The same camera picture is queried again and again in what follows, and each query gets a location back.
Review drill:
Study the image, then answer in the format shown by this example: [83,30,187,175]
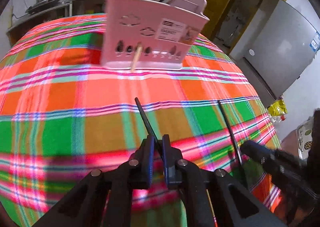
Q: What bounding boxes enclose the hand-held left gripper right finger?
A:
[162,134,288,227]

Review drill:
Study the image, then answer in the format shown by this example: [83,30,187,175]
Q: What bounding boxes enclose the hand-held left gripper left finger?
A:
[32,135,155,227]

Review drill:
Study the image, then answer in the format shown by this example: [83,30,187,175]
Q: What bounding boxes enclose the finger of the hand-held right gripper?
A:
[271,170,318,202]
[240,140,309,175]

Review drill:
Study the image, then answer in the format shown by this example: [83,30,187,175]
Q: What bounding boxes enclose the pink plastic utensil holder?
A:
[101,0,210,71]

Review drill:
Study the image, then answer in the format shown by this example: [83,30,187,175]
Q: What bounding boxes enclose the patterned cloth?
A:
[296,117,314,160]

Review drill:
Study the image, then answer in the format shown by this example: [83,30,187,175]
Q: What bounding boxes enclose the yellow snack packet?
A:
[267,99,288,118]

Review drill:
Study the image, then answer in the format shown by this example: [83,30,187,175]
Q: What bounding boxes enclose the plaid tablecloth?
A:
[0,13,282,227]

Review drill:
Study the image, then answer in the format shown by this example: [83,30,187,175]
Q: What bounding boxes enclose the grey refrigerator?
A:
[230,0,320,107]

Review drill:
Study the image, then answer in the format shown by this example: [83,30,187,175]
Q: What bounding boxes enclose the yellow wooden door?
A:
[184,0,244,35]

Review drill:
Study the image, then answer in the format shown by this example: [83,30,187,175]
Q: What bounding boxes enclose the metal kitchen counter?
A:
[6,0,108,45]

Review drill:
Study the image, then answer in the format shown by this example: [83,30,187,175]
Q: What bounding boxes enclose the gas stove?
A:
[25,0,65,14]

